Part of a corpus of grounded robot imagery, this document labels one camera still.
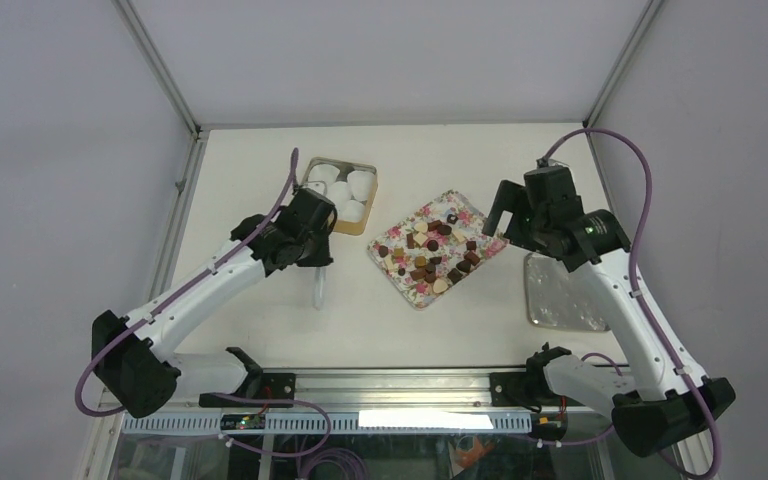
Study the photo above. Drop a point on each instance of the white slotted cable duct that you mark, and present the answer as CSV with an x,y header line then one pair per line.
x,y
363,422

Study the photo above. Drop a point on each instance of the silver metal tongs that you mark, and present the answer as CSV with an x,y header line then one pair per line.
x,y
318,297

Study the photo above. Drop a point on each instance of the aluminium frame rail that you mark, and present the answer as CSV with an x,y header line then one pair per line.
x,y
391,388

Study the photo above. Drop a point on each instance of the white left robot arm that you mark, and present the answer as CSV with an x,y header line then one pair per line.
x,y
138,356

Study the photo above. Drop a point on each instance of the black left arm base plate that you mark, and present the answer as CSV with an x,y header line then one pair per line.
x,y
270,389

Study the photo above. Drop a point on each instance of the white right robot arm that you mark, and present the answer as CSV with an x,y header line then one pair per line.
x,y
649,344

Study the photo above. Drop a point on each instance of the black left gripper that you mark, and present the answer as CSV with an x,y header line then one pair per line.
x,y
322,258

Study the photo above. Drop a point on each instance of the silver tin lid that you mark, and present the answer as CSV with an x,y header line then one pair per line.
x,y
553,300

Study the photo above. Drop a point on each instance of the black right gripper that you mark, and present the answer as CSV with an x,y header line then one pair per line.
x,y
510,197

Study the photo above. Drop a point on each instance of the yellow tin box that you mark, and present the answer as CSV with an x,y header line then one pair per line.
x,y
353,229

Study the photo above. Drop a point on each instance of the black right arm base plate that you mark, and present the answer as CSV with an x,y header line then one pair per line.
x,y
531,390

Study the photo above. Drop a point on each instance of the white paper cup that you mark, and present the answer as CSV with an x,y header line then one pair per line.
x,y
351,211
339,193
360,183
323,173

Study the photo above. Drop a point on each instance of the floral rectangular tray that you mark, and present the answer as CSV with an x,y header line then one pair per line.
x,y
401,253

